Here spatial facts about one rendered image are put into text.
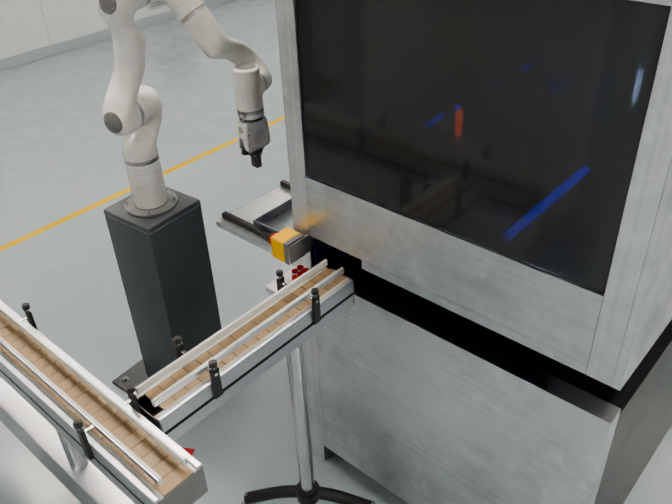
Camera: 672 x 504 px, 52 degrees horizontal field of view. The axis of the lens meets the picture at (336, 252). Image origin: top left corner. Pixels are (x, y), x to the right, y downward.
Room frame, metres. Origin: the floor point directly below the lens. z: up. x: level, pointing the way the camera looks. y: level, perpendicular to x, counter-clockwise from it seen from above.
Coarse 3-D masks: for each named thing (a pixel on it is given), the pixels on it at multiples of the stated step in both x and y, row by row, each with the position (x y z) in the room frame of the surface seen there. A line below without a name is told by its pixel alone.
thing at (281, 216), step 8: (288, 200) 2.09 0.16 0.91; (280, 208) 2.06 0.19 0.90; (288, 208) 2.09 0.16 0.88; (264, 216) 2.00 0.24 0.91; (272, 216) 2.03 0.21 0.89; (280, 216) 2.04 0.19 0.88; (288, 216) 2.03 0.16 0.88; (256, 224) 1.96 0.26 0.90; (264, 224) 1.93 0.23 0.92; (272, 224) 1.99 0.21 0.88; (280, 224) 1.98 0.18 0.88; (288, 224) 1.98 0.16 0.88; (272, 232) 1.91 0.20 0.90
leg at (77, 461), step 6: (60, 438) 1.26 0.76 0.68; (66, 444) 1.26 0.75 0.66; (66, 450) 1.26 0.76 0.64; (72, 450) 1.26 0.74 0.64; (66, 456) 1.27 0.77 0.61; (72, 456) 1.26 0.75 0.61; (78, 456) 1.27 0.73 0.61; (84, 456) 1.28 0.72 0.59; (72, 462) 1.26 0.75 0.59; (78, 462) 1.26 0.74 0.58; (84, 462) 1.28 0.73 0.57; (72, 468) 1.26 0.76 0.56; (78, 468) 1.26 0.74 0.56; (84, 468) 1.27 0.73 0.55
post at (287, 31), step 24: (288, 0) 1.71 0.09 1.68; (288, 24) 1.71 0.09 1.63; (288, 48) 1.72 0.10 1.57; (288, 72) 1.72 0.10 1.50; (288, 96) 1.73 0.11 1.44; (288, 120) 1.73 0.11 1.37; (288, 144) 1.74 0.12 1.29; (312, 240) 1.71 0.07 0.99; (312, 264) 1.70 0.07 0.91; (312, 336) 1.71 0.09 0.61; (312, 360) 1.72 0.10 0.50; (312, 384) 1.72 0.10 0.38; (312, 408) 1.73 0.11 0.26; (312, 432) 1.74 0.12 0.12
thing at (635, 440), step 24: (360, 264) 1.76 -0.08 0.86; (384, 288) 1.63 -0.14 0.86; (432, 312) 1.51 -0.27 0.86; (480, 336) 1.40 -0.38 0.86; (504, 336) 1.40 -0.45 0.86; (528, 360) 1.30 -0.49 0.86; (552, 360) 1.30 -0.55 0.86; (648, 360) 1.28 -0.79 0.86; (576, 384) 1.21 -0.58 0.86; (600, 384) 1.21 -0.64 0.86; (648, 384) 1.27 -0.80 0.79; (624, 408) 1.13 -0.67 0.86; (648, 408) 1.34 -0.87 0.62; (624, 432) 1.19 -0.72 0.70; (648, 432) 1.43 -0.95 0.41; (624, 456) 1.25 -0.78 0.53; (648, 456) 1.53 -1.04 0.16; (624, 480) 1.33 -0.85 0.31
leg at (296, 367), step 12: (300, 348) 1.47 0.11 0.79; (288, 360) 1.47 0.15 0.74; (300, 360) 1.47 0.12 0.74; (288, 372) 1.48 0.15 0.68; (300, 372) 1.46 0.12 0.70; (300, 384) 1.46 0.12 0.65; (300, 396) 1.46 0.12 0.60; (300, 408) 1.46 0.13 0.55; (300, 420) 1.46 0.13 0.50; (300, 432) 1.46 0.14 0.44; (300, 444) 1.46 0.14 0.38; (300, 456) 1.46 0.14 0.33; (300, 468) 1.47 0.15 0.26; (312, 468) 1.47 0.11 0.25; (300, 480) 1.47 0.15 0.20; (312, 480) 1.47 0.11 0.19
